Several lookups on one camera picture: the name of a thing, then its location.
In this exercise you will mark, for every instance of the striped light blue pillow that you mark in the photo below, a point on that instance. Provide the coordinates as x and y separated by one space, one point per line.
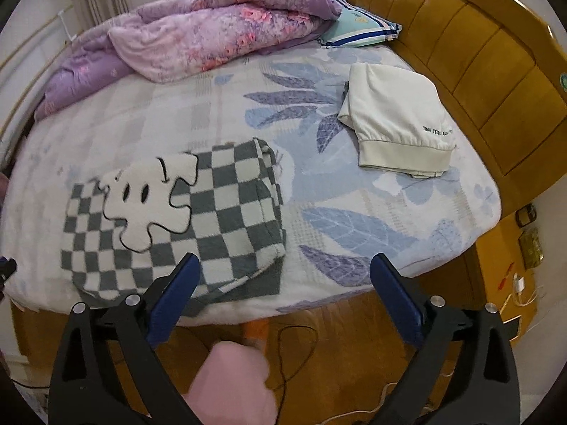
357 27

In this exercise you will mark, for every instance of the grey white checkered cardigan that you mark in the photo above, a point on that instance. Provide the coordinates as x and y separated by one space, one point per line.
131 226

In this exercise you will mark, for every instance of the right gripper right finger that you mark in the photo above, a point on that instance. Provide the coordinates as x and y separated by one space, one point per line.
484 388

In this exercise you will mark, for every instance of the folded cream white garment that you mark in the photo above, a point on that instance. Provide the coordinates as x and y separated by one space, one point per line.
398 119

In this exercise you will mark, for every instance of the wooden headboard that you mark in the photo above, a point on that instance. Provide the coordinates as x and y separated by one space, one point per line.
502 76

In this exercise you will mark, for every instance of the wooden nightstand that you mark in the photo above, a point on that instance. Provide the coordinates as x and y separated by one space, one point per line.
508 284

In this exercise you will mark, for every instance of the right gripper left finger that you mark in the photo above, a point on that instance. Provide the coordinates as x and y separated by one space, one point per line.
85 388

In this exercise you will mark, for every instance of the purple pink floral quilt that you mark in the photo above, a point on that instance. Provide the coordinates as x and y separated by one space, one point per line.
170 40

